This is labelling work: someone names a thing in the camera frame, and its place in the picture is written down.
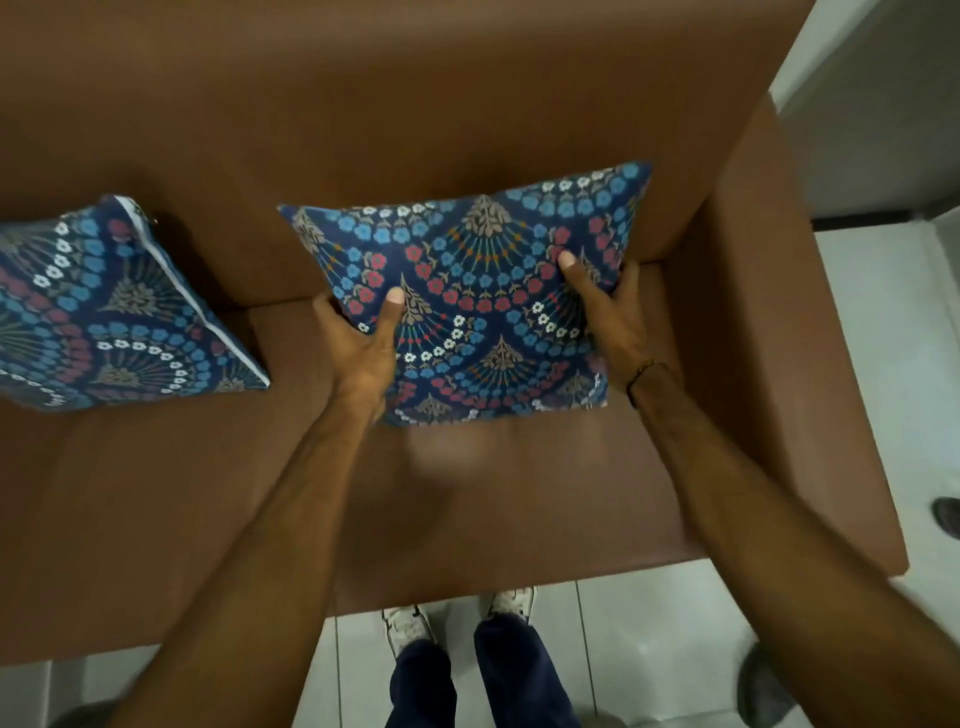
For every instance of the person's right hand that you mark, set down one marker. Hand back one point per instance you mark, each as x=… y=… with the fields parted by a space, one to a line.
x=615 y=322

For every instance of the person's left hand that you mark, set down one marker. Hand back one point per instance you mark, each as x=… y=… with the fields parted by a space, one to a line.
x=358 y=358

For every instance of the person's left thumb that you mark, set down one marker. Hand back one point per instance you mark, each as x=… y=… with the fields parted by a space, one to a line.
x=391 y=319

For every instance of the person's right thumb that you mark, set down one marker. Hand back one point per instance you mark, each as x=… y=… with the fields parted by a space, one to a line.
x=581 y=279

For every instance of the blue floral patterned cushion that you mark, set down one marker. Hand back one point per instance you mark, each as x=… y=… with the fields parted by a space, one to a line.
x=112 y=315
x=480 y=292

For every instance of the person's right forearm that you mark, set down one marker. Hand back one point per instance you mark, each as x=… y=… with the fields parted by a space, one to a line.
x=795 y=555

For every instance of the person's left forearm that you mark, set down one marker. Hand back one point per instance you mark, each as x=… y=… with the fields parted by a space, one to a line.
x=247 y=570

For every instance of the brown leather sofa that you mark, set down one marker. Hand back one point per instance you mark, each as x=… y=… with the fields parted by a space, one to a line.
x=450 y=112

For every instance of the person's white left shoe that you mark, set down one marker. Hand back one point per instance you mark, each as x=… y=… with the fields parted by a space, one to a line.
x=406 y=624

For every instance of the person's white shoe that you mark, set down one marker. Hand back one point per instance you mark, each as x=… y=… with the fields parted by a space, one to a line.
x=514 y=601
x=406 y=624

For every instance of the person's white right shoe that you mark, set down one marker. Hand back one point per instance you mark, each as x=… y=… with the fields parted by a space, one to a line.
x=514 y=601

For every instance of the person's navy blue trousers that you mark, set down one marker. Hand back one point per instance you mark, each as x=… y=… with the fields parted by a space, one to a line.
x=480 y=679

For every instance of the dark shoe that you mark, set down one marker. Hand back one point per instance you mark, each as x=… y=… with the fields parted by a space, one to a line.
x=948 y=516

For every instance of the grey round object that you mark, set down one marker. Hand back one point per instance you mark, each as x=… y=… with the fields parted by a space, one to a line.
x=761 y=690

